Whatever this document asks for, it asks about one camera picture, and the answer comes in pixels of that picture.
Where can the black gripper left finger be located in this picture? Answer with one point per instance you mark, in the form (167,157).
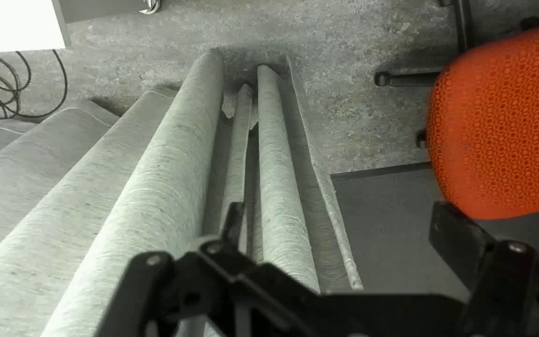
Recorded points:
(158,292)

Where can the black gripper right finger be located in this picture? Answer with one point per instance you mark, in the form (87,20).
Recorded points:
(506,286)

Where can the grey woven fabric curtain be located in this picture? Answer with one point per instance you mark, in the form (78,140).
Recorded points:
(151,187)

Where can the dark grey floor mat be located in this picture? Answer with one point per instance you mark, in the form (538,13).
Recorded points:
(388,224)

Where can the orange mesh office chair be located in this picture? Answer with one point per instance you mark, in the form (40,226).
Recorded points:
(506,118)

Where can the small metal floor fitting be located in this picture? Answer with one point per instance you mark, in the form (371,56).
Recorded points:
(151,5)

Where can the white flat board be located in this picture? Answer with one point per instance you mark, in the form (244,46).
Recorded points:
(14,20)

